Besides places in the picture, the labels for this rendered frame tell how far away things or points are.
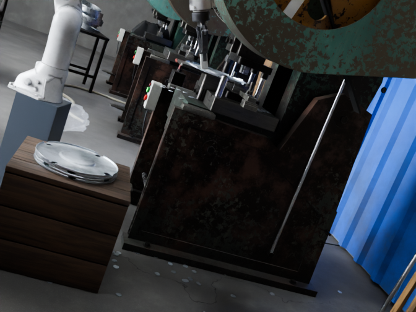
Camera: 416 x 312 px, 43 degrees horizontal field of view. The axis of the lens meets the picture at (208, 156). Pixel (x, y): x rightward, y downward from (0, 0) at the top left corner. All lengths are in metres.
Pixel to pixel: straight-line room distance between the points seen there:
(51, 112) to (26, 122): 0.11
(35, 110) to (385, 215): 1.95
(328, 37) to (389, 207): 1.39
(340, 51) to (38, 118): 1.22
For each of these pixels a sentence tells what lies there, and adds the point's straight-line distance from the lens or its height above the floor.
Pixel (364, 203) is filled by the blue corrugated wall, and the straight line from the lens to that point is 3.34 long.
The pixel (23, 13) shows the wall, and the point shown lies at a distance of 9.03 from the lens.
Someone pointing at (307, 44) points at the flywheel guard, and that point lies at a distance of 2.01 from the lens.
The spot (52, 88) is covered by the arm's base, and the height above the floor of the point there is 0.51.
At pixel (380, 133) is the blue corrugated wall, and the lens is 3.44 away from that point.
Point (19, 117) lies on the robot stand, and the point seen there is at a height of 0.35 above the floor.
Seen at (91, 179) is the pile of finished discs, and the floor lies 0.36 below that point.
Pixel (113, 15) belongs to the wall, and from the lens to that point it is 8.94.
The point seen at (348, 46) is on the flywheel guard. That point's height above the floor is 1.07.
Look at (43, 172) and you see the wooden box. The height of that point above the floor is 0.35.
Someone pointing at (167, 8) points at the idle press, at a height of 1.00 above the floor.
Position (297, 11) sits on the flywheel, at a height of 1.12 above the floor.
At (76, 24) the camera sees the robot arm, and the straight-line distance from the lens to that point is 2.19.
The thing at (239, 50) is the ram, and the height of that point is 0.91.
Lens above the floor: 0.95
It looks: 12 degrees down
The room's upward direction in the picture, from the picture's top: 21 degrees clockwise
